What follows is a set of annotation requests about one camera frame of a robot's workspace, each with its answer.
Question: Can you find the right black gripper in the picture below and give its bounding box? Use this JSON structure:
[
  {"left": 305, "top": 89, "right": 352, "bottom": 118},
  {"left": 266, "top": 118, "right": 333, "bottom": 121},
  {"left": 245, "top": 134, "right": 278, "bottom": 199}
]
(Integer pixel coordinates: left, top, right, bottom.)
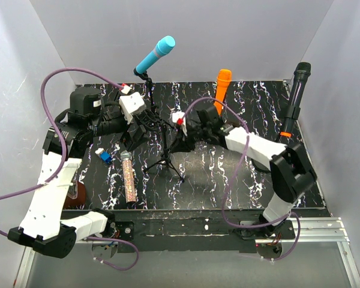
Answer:
[{"left": 170, "top": 124, "right": 211, "bottom": 154}]

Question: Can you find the small black tripod stand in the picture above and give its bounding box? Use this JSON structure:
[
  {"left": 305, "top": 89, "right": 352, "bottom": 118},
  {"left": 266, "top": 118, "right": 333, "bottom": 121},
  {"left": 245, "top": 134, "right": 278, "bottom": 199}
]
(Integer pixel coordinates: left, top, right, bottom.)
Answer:
[{"left": 135, "top": 110, "right": 184, "bottom": 182}]

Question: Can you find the glitter silver microphone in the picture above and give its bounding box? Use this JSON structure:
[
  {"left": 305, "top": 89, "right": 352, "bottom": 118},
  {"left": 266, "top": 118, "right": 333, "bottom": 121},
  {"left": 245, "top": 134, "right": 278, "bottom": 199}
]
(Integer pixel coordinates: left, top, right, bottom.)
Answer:
[{"left": 121, "top": 151, "right": 137, "bottom": 206}]

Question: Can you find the orange microphone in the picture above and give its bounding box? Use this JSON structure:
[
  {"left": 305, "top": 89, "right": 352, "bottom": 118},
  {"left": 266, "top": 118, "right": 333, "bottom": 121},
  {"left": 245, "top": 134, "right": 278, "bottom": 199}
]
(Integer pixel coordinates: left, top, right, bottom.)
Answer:
[{"left": 214, "top": 69, "right": 232, "bottom": 115}]

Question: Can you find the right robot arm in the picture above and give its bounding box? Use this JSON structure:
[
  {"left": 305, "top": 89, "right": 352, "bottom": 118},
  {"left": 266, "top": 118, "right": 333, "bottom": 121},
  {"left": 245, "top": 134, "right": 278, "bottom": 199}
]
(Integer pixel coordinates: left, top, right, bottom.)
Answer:
[{"left": 170, "top": 104, "right": 317, "bottom": 239}]

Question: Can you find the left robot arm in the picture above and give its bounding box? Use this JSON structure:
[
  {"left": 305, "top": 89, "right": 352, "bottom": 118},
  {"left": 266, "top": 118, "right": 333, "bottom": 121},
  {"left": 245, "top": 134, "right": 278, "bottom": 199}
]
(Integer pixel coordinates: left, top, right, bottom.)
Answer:
[{"left": 7, "top": 86, "right": 146, "bottom": 259}]

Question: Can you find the tall black tripod stand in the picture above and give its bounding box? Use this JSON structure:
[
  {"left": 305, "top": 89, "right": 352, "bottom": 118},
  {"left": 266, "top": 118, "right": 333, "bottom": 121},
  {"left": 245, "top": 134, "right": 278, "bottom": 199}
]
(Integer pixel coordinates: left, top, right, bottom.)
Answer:
[{"left": 140, "top": 72, "right": 166, "bottom": 131}]

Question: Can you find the round base stand right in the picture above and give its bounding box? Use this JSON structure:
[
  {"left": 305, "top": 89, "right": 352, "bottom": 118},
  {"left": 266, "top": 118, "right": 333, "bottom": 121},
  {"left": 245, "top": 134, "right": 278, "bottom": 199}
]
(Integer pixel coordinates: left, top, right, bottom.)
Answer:
[{"left": 251, "top": 159, "right": 270, "bottom": 173}]

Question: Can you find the cyan microphone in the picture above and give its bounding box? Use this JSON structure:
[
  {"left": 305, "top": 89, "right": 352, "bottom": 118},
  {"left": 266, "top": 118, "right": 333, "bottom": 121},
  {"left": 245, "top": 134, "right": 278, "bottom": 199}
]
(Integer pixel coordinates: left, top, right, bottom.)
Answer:
[{"left": 134, "top": 35, "right": 176, "bottom": 76}]

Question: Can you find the black microphone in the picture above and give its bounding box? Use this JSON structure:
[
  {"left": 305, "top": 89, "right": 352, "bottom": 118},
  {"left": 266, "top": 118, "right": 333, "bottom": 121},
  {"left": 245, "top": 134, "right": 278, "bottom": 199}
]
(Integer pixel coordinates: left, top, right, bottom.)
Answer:
[{"left": 280, "top": 62, "right": 311, "bottom": 137}]

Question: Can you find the blue white toy block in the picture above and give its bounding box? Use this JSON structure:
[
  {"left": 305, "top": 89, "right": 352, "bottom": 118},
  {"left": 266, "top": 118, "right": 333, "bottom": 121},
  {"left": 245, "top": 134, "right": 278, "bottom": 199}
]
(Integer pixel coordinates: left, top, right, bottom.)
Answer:
[{"left": 95, "top": 148, "right": 112, "bottom": 164}]

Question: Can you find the brown box with clear lid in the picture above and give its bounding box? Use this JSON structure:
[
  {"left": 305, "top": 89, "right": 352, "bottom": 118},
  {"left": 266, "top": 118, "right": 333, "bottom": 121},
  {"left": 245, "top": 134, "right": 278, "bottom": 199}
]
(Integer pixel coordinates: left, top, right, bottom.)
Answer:
[{"left": 63, "top": 181, "right": 86, "bottom": 209}]

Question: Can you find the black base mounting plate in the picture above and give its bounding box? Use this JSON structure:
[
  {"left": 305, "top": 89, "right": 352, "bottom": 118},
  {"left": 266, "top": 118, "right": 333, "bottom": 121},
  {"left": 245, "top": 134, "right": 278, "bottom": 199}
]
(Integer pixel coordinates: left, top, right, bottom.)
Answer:
[{"left": 110, "top": 209, "right": 295, "bottom": 253}]

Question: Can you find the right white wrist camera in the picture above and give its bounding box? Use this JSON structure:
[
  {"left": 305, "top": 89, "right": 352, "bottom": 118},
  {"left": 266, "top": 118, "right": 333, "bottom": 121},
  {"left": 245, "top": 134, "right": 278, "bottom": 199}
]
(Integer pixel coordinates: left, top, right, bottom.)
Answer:
[{"left": 172, "top": 111, "right": 187, "bottom": 136}]

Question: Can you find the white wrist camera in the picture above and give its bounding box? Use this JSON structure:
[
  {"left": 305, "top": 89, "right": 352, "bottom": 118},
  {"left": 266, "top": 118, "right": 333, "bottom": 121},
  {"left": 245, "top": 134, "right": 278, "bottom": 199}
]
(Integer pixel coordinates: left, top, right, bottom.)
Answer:
[
  {"left": 119, "top": 85, "right": 146, "bottom": 124},
  {"left": 172, "top": 111, "right": 187, "bottom": 136}
]

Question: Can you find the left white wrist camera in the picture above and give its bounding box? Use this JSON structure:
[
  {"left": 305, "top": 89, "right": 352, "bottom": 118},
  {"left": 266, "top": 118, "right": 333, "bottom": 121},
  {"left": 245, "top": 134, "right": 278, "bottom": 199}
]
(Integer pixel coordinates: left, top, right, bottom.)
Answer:
[{"left": 119, "top": 85, "right": 146, "bottom": 124}]

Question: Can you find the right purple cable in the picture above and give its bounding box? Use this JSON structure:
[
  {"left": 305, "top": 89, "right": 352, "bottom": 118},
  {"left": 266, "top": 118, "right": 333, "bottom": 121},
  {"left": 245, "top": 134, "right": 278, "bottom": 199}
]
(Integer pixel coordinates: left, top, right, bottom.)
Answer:
[{"left": 179, "top": 97, "right": 292, "bottom": 229}]

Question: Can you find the purple cable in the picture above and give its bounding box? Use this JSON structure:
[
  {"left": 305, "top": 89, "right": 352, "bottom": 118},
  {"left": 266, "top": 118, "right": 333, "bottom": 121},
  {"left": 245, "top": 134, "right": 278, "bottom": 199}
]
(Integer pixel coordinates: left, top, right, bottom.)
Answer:
[
  {"left": 0, "top": 67, "right": 130, "bottom": 238},
  {"left": 179, "top": 97, "right": 292, "bottom": 229}
]

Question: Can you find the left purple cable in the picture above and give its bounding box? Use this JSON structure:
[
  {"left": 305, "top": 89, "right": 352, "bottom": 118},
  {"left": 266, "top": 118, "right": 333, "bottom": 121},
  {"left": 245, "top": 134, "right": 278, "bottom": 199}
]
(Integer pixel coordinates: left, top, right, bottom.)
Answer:
[{"left": 0, "top": 67, "right": 130, "bottom": 238}]

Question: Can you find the aluminium rail frame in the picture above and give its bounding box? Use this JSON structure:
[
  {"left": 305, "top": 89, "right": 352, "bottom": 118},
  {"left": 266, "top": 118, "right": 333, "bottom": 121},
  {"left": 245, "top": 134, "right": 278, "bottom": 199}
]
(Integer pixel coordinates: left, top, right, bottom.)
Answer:
[{"left": 14, "top": 218, "right": 360, "bottom": 287}]

